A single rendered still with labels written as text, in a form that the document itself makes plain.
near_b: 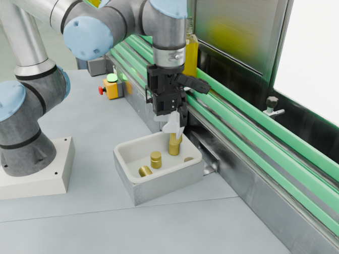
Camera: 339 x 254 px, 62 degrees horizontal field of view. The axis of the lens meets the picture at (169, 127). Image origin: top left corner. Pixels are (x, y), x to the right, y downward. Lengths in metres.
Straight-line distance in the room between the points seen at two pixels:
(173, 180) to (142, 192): 0.09
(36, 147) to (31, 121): 0.08
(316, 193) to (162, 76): 0.41
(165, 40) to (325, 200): 0.45
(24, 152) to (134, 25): 0.46
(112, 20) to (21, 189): 0.54
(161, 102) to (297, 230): 0.42
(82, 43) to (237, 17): 0.57
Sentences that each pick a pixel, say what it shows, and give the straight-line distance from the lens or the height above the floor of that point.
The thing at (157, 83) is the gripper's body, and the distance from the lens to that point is 0.68.
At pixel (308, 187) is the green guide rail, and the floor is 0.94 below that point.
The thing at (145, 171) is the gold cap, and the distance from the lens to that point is 0.83.
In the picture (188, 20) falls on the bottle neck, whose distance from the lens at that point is 0.96.
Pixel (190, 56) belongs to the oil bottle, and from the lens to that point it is 0.99.
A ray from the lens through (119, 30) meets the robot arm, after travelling 0.58.
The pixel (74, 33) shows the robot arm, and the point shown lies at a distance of 0.54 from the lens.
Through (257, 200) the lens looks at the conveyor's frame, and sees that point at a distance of 0.79.
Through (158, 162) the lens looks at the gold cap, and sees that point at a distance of 0.87.
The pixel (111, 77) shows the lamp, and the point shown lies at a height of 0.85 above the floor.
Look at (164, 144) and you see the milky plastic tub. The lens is 0.93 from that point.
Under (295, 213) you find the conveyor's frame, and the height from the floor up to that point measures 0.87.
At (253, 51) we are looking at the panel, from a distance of 0.93.
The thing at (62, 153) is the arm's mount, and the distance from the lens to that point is 0.93.
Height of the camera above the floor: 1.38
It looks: 35 degrees down
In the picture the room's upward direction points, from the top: straight up
